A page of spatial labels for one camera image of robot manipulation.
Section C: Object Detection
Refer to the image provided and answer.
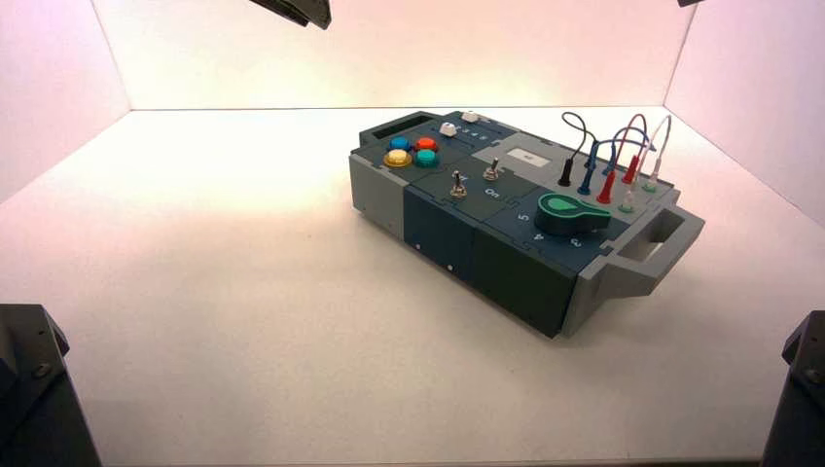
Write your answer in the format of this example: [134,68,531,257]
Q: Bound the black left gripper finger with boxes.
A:
[249,0,312,28]
[301,0,333,31]

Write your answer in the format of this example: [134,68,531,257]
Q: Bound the green black rotary knob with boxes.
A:
[534,192,612,237]

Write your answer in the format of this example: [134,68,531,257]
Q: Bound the white rectangular label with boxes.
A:
[505,146,552,167]

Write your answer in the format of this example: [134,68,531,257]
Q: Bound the blue grey control box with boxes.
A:
[347,110,706,340]

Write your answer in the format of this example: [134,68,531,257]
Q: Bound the red patch cable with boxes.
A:
[595,114,649,205]

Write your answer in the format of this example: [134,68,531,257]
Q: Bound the banana plug cables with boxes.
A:
[577,126,659,197]

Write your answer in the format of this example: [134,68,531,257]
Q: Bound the black patch cable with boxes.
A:
[556,112,597,189]

